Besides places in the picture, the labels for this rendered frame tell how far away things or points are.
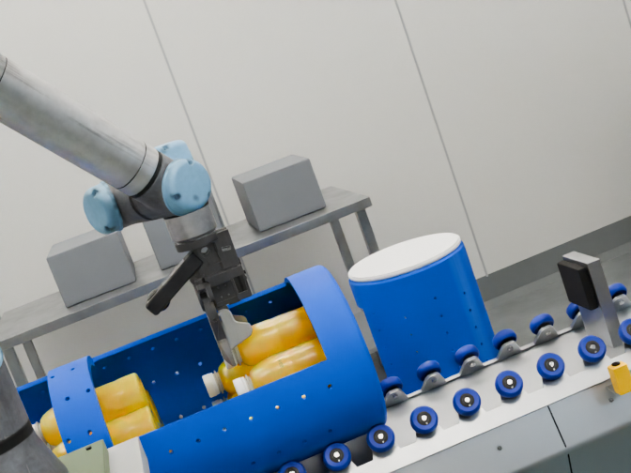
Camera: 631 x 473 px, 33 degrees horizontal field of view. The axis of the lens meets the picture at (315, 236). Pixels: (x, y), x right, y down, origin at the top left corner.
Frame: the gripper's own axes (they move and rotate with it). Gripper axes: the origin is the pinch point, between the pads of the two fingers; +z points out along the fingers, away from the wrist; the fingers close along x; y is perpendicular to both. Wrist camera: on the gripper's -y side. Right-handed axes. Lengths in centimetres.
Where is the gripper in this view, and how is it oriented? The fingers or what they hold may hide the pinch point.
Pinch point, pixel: (225, 357)
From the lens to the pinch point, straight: 171.9
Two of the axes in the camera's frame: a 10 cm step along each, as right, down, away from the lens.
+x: -1.9, -1.2, 9.7
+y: 9.3, -3.4, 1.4
